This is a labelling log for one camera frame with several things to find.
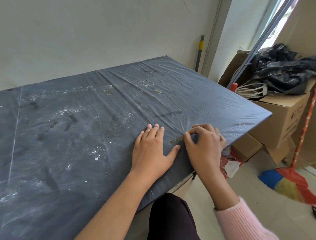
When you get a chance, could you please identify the coil of white cables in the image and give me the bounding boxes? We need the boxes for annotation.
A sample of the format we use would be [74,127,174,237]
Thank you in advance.
[236,83,268,99]

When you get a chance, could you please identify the crumpled black plastic bag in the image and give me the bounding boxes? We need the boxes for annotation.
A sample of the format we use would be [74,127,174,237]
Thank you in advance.
[251,43,316,95]

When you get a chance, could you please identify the red and white package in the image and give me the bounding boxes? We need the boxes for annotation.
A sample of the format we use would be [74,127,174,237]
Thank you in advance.
[220,151,244,179]

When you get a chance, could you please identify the person's right forearm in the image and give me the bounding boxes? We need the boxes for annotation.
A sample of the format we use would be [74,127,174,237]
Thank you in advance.
[196,172,279,240]

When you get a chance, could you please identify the person's left forearm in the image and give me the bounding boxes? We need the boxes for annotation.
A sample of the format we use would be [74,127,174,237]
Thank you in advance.
[74,170,158,240]

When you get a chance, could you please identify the long speckled tape strip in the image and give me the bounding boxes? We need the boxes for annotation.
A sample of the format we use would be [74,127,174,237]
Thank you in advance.
[168,135,185,145]

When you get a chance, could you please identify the grey wall pipe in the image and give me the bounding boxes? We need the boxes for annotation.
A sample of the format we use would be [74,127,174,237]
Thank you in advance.
[201,0,224,75]

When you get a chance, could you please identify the grey metal rail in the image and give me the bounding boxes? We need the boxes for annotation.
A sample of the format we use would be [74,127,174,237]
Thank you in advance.
[227,0,297,87]

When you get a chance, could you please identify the grey pole yellow band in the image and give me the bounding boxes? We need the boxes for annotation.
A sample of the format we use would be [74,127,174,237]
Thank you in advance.
[195,34,205,73]

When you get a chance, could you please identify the large printed cardboard box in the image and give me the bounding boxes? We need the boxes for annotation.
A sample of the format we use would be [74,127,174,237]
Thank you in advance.
[248,79,316,149]

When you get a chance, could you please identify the tall plain cardboard box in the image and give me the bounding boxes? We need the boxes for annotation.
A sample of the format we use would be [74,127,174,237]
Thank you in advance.
[274,0,316,59]

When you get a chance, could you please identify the dark grey covered table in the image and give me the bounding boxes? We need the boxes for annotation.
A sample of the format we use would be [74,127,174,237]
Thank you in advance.
[0,55,273,240]

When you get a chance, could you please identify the white plastic bag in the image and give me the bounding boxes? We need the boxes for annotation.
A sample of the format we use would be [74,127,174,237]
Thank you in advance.
[224,161,240,178]

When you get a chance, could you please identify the blue yellow fuzzy item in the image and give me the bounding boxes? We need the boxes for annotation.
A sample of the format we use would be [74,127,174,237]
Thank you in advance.
[258,84,316,206]

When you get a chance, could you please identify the person's right hand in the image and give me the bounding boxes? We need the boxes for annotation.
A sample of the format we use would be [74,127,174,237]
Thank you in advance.
[183,124,227,175]

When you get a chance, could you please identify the bright window pale frame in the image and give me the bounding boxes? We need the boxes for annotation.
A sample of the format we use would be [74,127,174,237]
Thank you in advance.
[249,0,294,50]

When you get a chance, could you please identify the person's left hand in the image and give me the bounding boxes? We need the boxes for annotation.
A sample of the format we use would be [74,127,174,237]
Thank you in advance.
[129,123,181,182]

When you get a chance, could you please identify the person's black trousers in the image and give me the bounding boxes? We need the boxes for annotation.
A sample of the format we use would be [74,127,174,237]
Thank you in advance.
[147,193,200,240]

